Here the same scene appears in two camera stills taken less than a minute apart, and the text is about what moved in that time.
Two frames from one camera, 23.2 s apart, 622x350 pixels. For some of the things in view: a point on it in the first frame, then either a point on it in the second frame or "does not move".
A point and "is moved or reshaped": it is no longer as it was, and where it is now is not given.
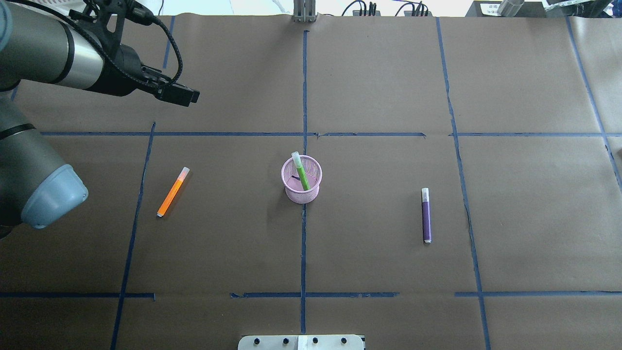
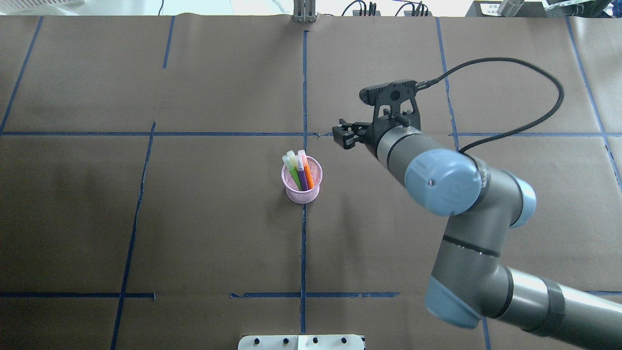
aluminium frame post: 304,11 does not move
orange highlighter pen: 167,202 to 308,176
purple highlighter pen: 426,220 to 302,182
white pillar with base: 310,342 does not move
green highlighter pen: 297,161 is moved or reshaped
